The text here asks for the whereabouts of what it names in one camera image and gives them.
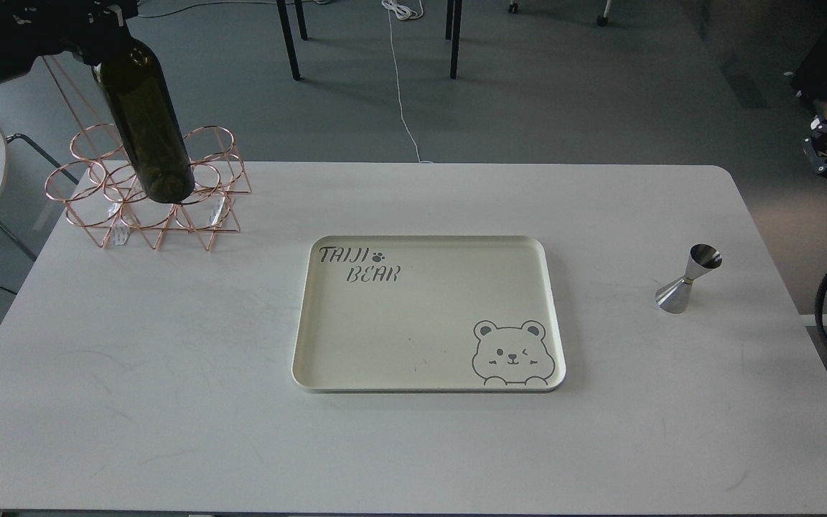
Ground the steel double jigger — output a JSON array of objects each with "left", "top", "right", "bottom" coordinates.
[{"left": 654, "top": 244, "right": 723, "bottom": 314}]

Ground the white floor cable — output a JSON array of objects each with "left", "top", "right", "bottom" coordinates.
[{"left": 382, "top": 0, "right": 434, "bottom": 164}]

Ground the black table leg right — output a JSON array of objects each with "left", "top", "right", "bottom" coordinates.
[{"left": 445, "top": 0, "right": 463, "bottom": 80}]

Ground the black table leg left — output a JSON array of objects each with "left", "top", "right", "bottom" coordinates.
[{"left": 275, "top": 0, "right": 309, "bottom": 81}]

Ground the dark green wine bottle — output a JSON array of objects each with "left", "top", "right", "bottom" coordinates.
[{"left": 93, "top": 27, "right": 196, "bottom": 204}]

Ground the black table leg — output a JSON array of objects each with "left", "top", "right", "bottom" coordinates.
[
  {"left": 275, "top": 0, "right": 309, "bottom": 81},
  {"left": 445, "top": 0, "right": 463, "bottom": 80}
]

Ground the cream bear serving tray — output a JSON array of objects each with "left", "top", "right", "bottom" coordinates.
[{"left": 292, "top": 236, "right": 566, "bottom": 392}]

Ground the copper wire wine rack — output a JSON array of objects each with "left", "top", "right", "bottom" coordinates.
[{"left": 40, "top": 56, "right": 253, "bottom": 251}]

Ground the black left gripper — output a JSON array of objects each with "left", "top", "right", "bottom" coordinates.
[{"left": 0, "top": 1, "right": 140, "bottom": 84}]

